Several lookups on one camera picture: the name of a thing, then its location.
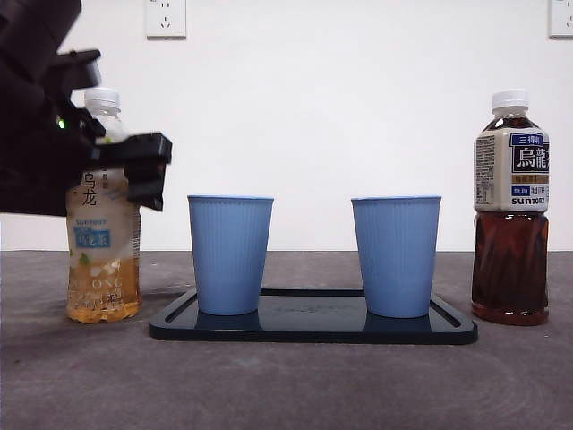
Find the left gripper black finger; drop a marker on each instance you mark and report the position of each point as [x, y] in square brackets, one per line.
[147, 183]

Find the jasmine oolong tea bottle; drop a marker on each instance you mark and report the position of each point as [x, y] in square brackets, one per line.
[103, 269]

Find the dark oolong tea bottle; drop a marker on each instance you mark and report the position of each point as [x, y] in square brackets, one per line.
[510, 269]

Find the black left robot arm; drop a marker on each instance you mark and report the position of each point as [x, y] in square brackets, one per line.
[27, 157]

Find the blue ribbed cup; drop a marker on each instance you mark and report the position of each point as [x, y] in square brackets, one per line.
[228, 255]
[396, 255]

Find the dark blue tray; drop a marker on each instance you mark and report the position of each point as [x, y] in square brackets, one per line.
[313, 329]

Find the white wall socket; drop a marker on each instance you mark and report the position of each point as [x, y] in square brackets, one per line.
[561, 18]
[165, 20]

